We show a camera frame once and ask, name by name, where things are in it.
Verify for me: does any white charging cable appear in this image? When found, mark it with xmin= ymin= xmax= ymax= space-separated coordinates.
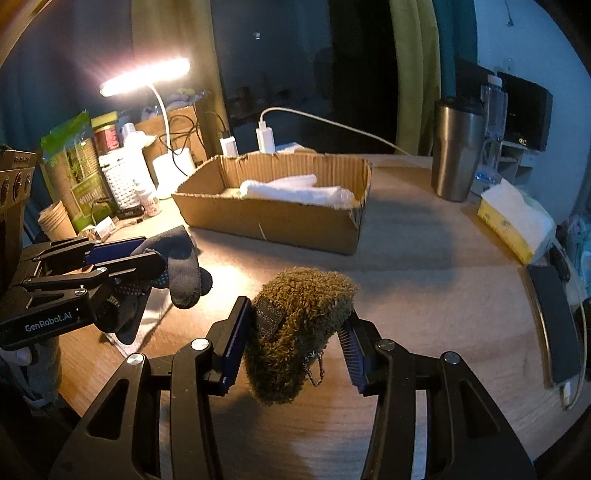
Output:
xmin=259 ymin=107 xmax=413 ymax=156

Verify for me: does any black phone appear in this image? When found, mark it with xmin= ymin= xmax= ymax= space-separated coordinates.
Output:
xmin=527 ymin=265 xmax=585 ymax=387

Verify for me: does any small white bottle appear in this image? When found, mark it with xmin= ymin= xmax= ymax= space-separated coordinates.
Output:
xmin=136 ymin=182 xmax=163 ymax=216

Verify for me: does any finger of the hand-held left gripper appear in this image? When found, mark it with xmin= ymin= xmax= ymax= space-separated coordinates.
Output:
xmin=22 ymin=237 xmax=149 ymax=274
xmin=20 ymin=250 xmax=168 ymax=302

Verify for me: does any dark glass window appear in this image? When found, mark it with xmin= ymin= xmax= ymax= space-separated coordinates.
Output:
xmin=210 ymin=0 xmax=398 ymax=139

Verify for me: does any white woven basket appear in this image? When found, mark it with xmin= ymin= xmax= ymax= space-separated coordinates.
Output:
xmin=97 ymin=150 xmax=140 ymax=209

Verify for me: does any white plastic packaging bag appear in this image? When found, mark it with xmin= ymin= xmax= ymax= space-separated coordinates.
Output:
xmin=239 ymin=180 xmax=355 ymax=207

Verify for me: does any black monitor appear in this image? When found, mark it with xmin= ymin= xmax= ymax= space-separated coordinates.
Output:
xmin=454 ymin=57 xmax=554 ymax=151

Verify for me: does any green pack of paper cups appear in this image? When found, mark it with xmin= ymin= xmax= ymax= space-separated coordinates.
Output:
xmin=40 ymin=109 xmax=117 ymax=232

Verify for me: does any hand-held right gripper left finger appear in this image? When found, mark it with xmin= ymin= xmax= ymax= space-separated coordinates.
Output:
xmin=50 ymin=295 xmax=253 ymax=480

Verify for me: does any wide yellow curtain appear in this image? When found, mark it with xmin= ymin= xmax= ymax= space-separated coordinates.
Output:
xmin=130 ymin=0 xmax=228 ymax=121

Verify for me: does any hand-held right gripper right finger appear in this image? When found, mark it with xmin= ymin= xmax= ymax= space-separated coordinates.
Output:
xmin=336 ymin=308 xmax=539 ymax=480

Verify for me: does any white desk lamp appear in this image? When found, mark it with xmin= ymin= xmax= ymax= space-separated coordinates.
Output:
xmin=99 ymin=57 xmax=195 ymax=200

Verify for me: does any narrow teal curtain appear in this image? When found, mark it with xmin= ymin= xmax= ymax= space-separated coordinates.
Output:
xmin=431 ymin=0 xmax=479 ymax=101

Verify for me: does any white side shelf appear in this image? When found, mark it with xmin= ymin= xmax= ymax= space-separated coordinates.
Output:
xmin=500 ymin=140 xmax=544 ymax=186

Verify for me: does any brown plush pouch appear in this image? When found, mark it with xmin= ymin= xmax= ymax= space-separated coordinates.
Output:
xmin=243 ymin=266 xmax=359 ymax=407

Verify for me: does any yellow tissue pack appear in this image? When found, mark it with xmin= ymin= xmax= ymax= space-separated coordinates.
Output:
xmin=477 ymin=178 xmax=558 ymax=265

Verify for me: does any large white charger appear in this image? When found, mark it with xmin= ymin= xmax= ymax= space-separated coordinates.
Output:
xmin=256 ymin=120 xmax=277 ymax=154

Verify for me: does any steel tumbler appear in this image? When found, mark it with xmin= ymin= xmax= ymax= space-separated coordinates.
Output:
xmin=431 ymin=97 xmax=486 ymax=203

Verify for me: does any yellow lidded jar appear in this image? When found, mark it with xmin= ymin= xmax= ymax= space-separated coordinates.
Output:
xmin=90 ymin=112 xmax=124 ymax=156

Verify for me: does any dark dotted sock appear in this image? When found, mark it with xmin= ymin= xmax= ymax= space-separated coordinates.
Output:
xmin=98 ymin=224 xmax=214 ymax=345

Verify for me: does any black cable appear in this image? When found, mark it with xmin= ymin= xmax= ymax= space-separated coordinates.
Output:
xmin=158 ymin=112 xmax=230 ymax=155

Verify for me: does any narrow yellow curtain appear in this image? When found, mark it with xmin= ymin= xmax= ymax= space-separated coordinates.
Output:
xmin=387 ymin=0 xmax=443 ymax=156

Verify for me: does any cardboard box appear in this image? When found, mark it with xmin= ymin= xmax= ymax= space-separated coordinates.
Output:
xmin=171 ymin=151 xmax=374 ymax=256

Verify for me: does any clear plastic water bottle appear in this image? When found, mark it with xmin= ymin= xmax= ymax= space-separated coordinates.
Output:
xmin=475 ymin=74 xmax=509 ymax=186

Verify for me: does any stack of paper cups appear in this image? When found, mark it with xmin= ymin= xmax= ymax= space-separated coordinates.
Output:
xmin=37 ymin=200 xmax=78 ymax=241

